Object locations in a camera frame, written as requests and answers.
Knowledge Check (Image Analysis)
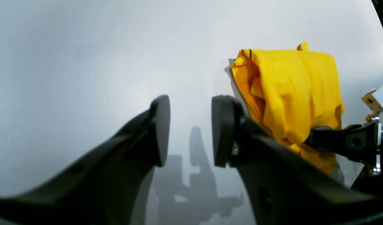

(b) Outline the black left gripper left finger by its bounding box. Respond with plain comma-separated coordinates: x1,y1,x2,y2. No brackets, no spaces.
0,95,170,225

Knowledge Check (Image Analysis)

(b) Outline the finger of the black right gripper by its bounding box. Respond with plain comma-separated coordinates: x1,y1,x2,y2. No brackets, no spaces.
304,122,379,165

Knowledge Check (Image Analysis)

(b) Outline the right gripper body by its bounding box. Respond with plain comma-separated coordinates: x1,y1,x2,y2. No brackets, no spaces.
352,85,383,194

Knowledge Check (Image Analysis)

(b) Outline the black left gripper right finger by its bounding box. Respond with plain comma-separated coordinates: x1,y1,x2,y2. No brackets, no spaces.
212,96,383,225

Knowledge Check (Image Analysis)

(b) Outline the yellow T-shirt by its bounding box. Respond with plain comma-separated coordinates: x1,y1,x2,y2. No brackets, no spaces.
230,41,345,177

